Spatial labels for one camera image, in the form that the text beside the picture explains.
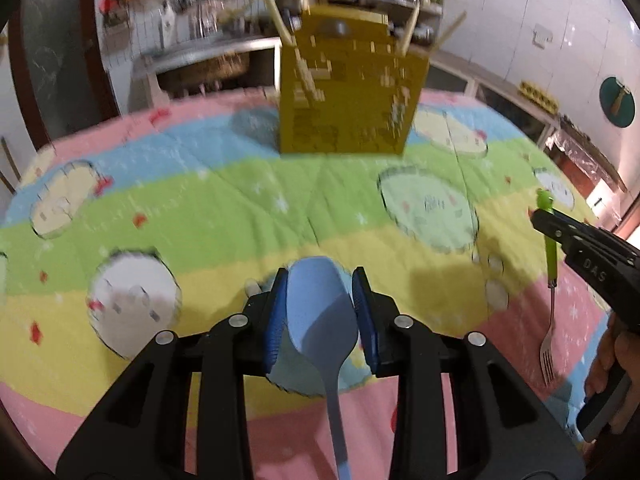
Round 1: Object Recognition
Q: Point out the yellow perforated utensil holder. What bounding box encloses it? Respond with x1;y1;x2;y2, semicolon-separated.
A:
277;2;433;157

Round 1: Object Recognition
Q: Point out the yellow egg tray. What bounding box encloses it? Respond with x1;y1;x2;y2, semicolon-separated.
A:
519;79;559;111

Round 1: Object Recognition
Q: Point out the light blue spoon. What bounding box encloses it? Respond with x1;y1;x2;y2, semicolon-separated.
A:
285;255;362;480

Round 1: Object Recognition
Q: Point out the person's right hand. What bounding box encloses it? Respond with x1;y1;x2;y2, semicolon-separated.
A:
583;316;640;433

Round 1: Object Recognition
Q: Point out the printed cartoon blanket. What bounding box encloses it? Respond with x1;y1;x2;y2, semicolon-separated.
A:
0;86;615;480

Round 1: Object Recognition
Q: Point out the dark wooden glass door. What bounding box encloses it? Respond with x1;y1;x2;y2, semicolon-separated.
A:
7;0;124;171

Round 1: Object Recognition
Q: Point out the stainless steel sink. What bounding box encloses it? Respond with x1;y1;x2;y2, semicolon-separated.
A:
144;35;282;62

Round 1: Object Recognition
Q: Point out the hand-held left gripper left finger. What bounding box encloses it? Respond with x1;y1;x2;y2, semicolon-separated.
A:
56;266;291;480

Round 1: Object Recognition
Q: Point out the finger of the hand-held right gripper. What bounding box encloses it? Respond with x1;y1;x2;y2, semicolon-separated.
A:
530;208;601;262

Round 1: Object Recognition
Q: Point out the wire wall basket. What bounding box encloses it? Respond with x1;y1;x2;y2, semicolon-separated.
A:
99;0;137;54

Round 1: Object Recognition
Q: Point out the green handled metal fork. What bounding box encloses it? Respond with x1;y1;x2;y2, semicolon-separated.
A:
535;188;560;387

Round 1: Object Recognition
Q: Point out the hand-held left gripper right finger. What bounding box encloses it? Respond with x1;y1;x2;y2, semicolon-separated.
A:
351;266;586;480

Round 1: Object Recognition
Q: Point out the foil covered ledge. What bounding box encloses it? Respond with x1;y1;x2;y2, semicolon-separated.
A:
547;114;629;194

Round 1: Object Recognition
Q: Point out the round green wall decoration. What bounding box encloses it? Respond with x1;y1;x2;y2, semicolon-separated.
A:
598;75;637;129

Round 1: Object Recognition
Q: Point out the pale wooden chopstick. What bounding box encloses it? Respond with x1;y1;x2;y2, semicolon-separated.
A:
399;2;422;57
256;0;297;47
429;10;469;55

